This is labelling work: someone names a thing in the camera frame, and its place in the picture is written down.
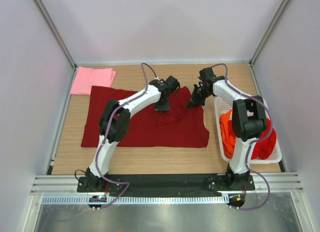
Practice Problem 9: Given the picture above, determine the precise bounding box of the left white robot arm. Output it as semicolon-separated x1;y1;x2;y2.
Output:
77;76;180;192

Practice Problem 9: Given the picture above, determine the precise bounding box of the dark red t-shirt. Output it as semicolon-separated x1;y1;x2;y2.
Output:
81;86;210;148

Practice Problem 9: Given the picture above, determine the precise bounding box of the aluminium frame rail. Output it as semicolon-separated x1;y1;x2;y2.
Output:
30;142;83;195

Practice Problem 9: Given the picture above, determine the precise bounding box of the orange t-shirt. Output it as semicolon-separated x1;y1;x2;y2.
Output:
219;110;236;159

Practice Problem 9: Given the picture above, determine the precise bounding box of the folded pink t-shirt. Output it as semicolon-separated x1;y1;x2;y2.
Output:
70;66;117;96

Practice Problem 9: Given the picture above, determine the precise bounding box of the white slotted cable duct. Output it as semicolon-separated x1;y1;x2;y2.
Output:
42;194;229;205

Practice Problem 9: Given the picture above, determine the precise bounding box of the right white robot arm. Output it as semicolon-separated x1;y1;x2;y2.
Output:
187;67;268;190

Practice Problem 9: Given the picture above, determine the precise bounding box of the bright red t-shirt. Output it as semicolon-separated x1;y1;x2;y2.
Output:
251;129;277;160

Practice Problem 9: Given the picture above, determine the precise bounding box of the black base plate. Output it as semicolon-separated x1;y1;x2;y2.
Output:
77;174;255;197

